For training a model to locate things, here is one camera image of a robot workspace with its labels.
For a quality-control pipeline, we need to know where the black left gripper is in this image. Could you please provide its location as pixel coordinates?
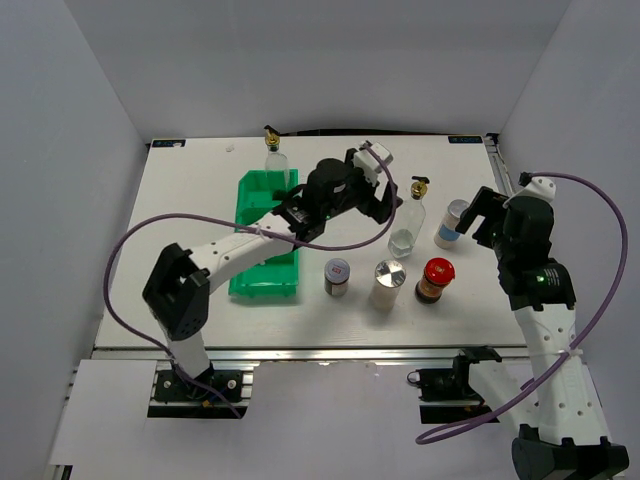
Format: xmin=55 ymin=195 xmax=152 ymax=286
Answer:
xmin=322 ymin=150 xmax=402 ymax=225

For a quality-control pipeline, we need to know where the clear glass oil bottle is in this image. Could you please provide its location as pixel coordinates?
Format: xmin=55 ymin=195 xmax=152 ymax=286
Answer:
xmin=388 ymin=176 xmax=430 ymax=259

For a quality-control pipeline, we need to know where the glass bottle with dark residue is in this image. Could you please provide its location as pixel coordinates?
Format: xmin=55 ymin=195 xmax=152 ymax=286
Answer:
xmin=264 ymin=125 xmax=290 ymax=191

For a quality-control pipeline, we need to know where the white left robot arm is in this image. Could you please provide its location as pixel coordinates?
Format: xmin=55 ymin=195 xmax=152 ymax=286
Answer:
xmin=142 ymin=141 xmax=401 ymax=399

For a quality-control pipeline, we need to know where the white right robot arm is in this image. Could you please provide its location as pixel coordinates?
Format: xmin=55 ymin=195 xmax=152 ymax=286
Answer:
xmin=451 ymin=181 xmax=629 ymax=479

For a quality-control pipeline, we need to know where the blue label salt jar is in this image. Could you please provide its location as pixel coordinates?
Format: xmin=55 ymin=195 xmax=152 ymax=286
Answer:
xmin=434 ymin=199 xmax=469 ymax=249

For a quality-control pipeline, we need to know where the white powder jar silver lid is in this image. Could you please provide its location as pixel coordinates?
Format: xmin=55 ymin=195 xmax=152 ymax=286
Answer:
xmin=369 ymin=259 xmax=407 ymax=311

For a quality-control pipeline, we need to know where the small dark spice jar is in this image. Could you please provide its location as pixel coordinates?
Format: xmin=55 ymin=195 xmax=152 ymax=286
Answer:
xmin=324 ymin=258 xmax=351 ymax=297

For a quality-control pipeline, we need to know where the right table logo sticker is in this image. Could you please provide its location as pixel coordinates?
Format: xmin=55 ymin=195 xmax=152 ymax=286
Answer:
xmin=447 ymin=135 xmax=484 ymax=144

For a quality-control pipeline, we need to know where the table logo sticker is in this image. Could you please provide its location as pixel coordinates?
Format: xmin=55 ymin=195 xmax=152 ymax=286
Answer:
xmin=447 ymin=135 xmax=484 ymax=144
xmin=151 ymin=139 xmax=186 ymax=149

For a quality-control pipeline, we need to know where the red lid sauce jar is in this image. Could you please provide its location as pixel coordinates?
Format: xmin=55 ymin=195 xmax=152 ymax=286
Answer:
xmin=414 ymin=257 xmax=455 ymax=304

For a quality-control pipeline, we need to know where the green plastic divided bin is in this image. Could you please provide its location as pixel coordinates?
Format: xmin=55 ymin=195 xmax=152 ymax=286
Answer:
xmin=228 ymin=169 xmax=299 ymax=298

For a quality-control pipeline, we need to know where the left table logo sticker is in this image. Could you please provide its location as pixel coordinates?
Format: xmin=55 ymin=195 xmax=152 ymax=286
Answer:
xmin=151 ymin=139 xmax=186 ymax=149

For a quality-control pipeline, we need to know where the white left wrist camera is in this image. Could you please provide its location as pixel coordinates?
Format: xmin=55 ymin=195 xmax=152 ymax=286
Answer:
xmin=352 ymin=141 xmax=394 ymax=186

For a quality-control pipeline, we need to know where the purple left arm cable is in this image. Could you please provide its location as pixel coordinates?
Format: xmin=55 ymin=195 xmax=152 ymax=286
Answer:
xmin=102 ymin=141 xmax=399 ymax=419

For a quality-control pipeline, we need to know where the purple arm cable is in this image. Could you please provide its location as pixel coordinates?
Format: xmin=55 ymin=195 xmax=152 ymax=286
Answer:
xmin=414 ymin=172 xmax=629 ymax=446
xmin=102 ymin=141 xmax=399 ymax=419

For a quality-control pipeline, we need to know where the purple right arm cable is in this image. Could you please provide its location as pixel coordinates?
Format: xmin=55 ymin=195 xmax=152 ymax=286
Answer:
xmin=414 ymin=172 xmax=629 ymax=446

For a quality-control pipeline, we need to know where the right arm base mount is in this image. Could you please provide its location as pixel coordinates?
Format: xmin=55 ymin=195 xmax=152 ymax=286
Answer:
xmin=406 ymin=346 xmax=502 ymax=425

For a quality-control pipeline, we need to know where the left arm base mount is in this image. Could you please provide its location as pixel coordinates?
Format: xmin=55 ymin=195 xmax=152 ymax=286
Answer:
xmin=147 ymin=367 xmax=252 ymax=420

